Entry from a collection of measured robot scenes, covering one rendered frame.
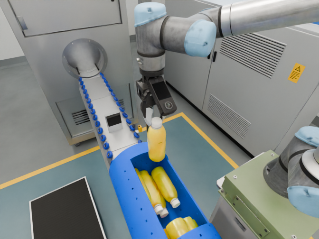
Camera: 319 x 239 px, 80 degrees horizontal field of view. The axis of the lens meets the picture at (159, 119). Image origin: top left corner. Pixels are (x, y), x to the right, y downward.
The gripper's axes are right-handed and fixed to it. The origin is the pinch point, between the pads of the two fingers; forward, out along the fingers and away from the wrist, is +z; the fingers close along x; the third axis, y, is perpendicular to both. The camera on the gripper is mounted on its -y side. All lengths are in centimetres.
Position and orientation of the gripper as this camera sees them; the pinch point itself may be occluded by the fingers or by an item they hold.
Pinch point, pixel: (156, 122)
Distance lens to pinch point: 66.0
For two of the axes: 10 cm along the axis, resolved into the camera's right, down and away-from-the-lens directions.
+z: 0.1, 7.4, 6.8
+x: -8.9, 3.1, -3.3
